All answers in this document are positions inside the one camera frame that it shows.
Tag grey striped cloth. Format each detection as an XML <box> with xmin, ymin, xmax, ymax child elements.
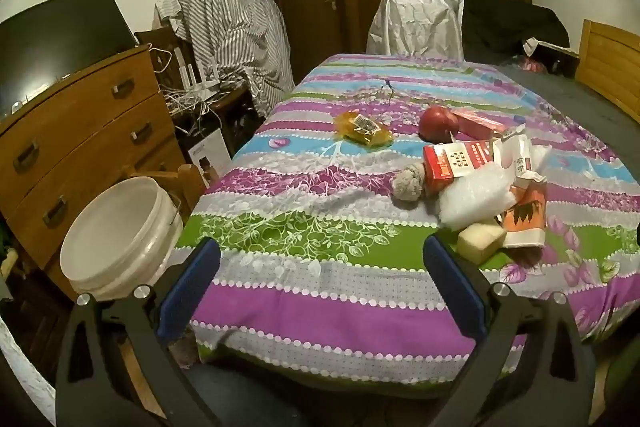
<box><xmin>154</xmin><ymin>0</ymin><xmax>296</xmax><ymax>118</ymax></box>

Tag yellow sponge block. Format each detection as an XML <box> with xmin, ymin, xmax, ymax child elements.
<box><xmin>457</xmin><ymin>221</ymin><xmax>506</xmax><ymax>265</ymax></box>

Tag white printed wrapper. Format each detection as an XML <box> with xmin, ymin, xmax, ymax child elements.
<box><xmin>492</xmin><ymin>132</ymin><xmax>551</xmax><ymax>188</ymax></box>

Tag yellow plastic packet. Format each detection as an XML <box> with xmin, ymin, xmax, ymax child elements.
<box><xmin>334</xmin><ymin>111</ymin><xmax>395</xmax><ymax>148</ymax></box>

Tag pink cardboard box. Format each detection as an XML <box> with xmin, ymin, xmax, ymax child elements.
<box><xmin>450</xmin><ymin>108</ymin><xmax>511</xmax><ymax>140</ymax></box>

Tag tangle of white cables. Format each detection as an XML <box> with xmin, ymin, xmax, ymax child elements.
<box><xmin>160</xmin><ymin>77</ymin><xmax>251</xmax><ymax>118</ymax></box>

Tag dark side table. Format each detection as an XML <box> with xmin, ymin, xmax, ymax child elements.
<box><xmin>170</xmin><ymin>84</ymin><xmax>261</xmax><ymax>158</ymax></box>

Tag wooden dresser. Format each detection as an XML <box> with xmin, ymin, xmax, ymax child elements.
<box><xmin>0</xmin><ymin>44</ymin><xmax>186</xmax><ymax>288</ymax></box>

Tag wooden chair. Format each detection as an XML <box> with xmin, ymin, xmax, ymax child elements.
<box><xmin>125</xmin><ymin>162</ymin><xmax>206</xmax><ymax>228</ymax></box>

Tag black flat monitor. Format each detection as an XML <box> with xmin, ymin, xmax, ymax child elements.
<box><xmin>0</xmin><ymin>0</ymin><xmax>138</xmax><ymax>118</ymax></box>

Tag white cloth chair cover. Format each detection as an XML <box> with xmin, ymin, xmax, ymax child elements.
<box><xmin>367</xmin><ymin>0</ymin><xmax>466</xmax><ymax>60</ymax></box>

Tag red and white carton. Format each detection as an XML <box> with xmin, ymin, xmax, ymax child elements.
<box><xmin>422</xmin><ymin>139</ymin><xmax>501</xmax><ymax>195</ymax></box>

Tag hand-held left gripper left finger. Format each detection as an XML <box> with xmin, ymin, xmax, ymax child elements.
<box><xmin>55</xmin><ymin>237</ymin><xmax>223</xmax><ymax>427</ymax></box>

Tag thin dark twig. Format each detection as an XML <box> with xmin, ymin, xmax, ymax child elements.
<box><xmin>377</xmin><ymin>77</ymin><xmax>401</xmax><ymax>100</ymax></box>

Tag clear plastic bag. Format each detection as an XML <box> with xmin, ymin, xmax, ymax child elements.
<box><xmin>435</xmin><ymin>162</ymin><xmax>518</xmax><ymax>230</ymax></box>

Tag light wooden headboard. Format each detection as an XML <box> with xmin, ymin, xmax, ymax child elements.
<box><xmin>575</xmin><ymin>19</ymin><xmax>640</xmax><ymax>122</ymax></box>

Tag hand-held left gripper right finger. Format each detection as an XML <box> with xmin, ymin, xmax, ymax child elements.
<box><xmin>422</xmin><ymin>234</ymin><xmax>598</xmax><ymax>427</ymax></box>

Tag red apple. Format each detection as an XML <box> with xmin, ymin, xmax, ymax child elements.
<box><xmin>419</xmin><ymin>106</ymin><xmax>461</xmax><ymax>142</ymax></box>

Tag dark jacket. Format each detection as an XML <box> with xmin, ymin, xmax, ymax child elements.
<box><xmin>460</xmin><ymin>0</ymin><xmax>571</xmax><ymax>62</ymax></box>

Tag white plastic bucket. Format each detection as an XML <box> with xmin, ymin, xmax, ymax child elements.
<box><xmin>59</xmin><ymin>177</ymin><xmax>185</xmax><ymax>303</ymax></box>

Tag white router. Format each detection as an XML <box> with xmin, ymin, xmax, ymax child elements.
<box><xmin>172</xmin><ymin>47</ymin><xmax>223</xmax><ymax>100</ymax></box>

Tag crumpled white paper ball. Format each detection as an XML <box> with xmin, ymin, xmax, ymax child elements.
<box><xmin>391</xmin><ymin>162</ymin><xmax>428</xmax><ymax>204</ymax></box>

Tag white cardboard box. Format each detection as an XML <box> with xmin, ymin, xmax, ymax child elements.
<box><xmin>187</xmin><ymin>127</ymin><xmax>233</xmax><ymax>188</ymax></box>

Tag floral striped tablecloth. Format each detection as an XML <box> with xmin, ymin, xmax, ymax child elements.
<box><xmin>175</xmin><ymin>52</ymin><xmax>640</xmax><ymax>378</ymax></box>

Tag dark open box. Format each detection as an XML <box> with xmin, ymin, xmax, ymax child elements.
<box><xmin>522</xmin><ymin>38</ymin><xmax>581</xmax><ymax>78</ymax></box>

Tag orange leaf print packet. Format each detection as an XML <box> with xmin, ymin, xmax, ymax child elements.
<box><xmin>497</xmin><ymin>184</ymin><xmax>548</xmax><ymax>250</ymax></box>

